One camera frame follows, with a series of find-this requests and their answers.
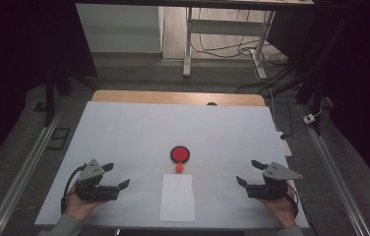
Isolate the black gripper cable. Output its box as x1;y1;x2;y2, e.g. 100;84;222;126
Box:
284;183;300;219
60;164;88;214

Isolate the white desk frame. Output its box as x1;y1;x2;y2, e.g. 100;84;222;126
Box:
182;6;277;81

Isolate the person's right hand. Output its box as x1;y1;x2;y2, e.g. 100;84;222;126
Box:
258;188;298;229

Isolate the tangle of floor cables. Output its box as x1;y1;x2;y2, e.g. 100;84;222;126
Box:
191;8;290;68

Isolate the large white table cover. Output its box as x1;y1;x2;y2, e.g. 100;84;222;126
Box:
34;100;310;229

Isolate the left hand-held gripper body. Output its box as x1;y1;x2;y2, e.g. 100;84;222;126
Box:
74;158;121;202

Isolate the wooden table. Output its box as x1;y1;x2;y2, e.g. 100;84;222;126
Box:
91;89;267;107

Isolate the white paper sheet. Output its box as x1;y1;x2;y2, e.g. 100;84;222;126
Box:
159;173;196;223

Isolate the black floor plate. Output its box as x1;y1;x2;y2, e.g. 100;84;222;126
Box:
45;127;72;151

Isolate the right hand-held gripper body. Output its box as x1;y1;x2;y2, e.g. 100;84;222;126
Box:
245;161;304;201

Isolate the person's left hand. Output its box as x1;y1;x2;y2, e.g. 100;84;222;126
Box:
64;185;108;221

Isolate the round red ink pad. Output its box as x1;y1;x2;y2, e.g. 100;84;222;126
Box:
169;146;191;165

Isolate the aluminium floor rail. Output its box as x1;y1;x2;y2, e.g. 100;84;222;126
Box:
299;104;370;236
0;107;63;236

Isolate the black metal stand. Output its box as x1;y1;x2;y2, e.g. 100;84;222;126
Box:
43;63;99;128
270;62;327;136

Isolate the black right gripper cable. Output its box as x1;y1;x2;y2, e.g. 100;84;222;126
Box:
284;183;300;219

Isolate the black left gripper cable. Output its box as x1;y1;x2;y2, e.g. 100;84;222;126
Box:
60;164;88;214

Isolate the white cabinet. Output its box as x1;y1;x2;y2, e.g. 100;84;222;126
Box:
75;3;164;54

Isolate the white power strip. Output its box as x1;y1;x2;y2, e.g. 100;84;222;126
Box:
276;131;293;157

